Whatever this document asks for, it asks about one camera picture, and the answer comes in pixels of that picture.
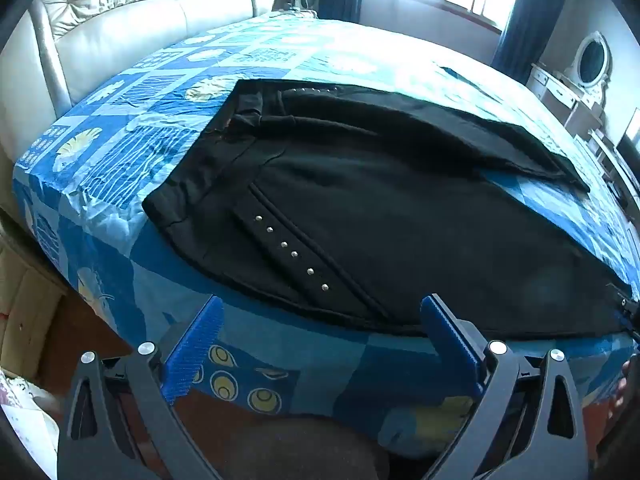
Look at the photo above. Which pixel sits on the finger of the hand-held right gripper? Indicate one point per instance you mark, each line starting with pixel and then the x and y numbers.
pixel 627 307

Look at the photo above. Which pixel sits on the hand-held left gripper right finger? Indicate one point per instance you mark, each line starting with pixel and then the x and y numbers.
pixel 452 337

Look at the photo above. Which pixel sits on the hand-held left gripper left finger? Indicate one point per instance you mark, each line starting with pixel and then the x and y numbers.
pixel 195 350

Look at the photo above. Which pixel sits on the black studded pants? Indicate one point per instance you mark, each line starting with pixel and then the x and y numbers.
pixel 400 210

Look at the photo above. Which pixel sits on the white television cabinet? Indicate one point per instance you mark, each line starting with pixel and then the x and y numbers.
pixel 612 160

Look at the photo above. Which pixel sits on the black television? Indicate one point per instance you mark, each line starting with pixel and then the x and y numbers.
pixel 631 137

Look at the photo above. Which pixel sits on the cardboard box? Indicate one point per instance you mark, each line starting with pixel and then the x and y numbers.
pixel 25 310

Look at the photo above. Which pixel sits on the white floral cloth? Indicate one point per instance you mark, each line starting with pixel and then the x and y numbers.
pixel 22 425

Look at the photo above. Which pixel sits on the blue patterned bed sheet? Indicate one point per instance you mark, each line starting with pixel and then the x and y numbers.
pixel 125 160

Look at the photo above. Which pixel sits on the white vanity dresser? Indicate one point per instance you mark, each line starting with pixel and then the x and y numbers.
pixel 555 92

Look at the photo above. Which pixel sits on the oval white-framed mirror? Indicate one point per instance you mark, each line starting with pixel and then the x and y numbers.
pixel 593 60

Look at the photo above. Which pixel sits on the cream tufted leather headboard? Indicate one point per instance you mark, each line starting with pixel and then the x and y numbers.
pixel 125 35

